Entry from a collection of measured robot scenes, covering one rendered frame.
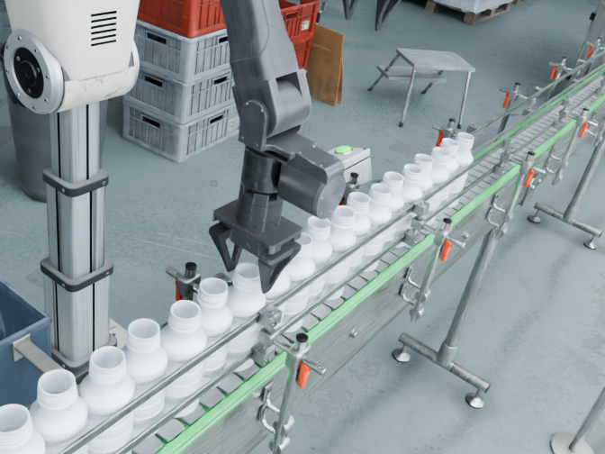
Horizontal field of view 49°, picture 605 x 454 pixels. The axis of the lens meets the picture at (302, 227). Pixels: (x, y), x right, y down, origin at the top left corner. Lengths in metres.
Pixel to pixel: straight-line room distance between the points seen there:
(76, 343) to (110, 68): 0.71
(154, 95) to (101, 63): 2.17
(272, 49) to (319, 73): 3.79
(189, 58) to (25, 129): 0.83
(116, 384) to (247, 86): 0.36
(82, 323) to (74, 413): 0.96
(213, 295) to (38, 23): 0.66
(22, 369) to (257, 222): 0.52
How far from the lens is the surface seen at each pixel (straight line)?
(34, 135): 3.02
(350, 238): 1.08
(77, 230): 1.56
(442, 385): 2.57
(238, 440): 1.06
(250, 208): 0.82
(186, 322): 0.82
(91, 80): 1.37
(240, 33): 0.76
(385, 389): 2.47
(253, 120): 0.76
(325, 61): 4.48
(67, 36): 1.31
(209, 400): 0.95
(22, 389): 1.21
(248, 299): 0.91
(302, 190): 0.76
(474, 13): 7.44
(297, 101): 0.78
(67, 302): 1.68
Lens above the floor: 1.71
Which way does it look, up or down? 32 degrees down
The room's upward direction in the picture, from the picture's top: 11 degrees clockwise
